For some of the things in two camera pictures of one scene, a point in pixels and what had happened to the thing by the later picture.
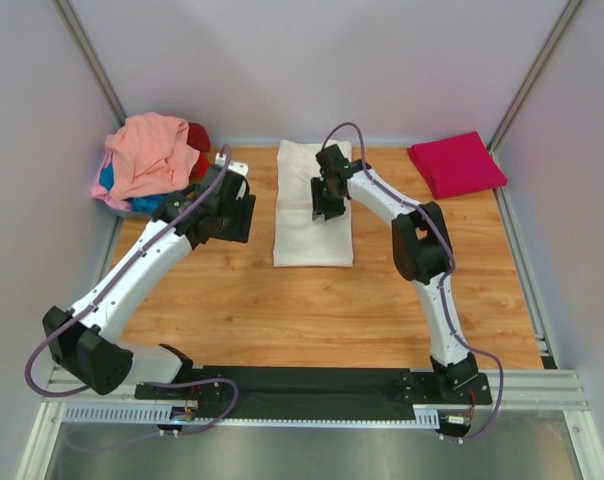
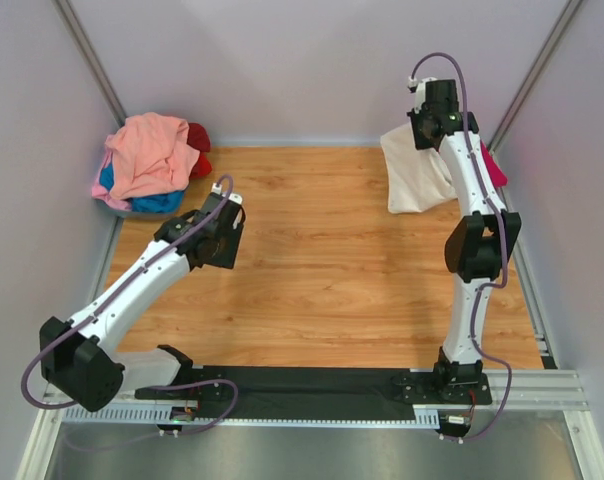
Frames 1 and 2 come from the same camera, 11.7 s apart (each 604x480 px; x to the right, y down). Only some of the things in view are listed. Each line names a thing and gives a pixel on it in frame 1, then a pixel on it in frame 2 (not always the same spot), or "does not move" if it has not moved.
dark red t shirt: (198, 138) does not move
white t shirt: (298, 240) to (417, 178)
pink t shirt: (101, 194) does not move
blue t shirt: (141, 204) does not move
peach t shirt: (150, 154) does not move
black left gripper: (241, 232) to (228, 259)
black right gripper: (320, 205) to (420, 143)
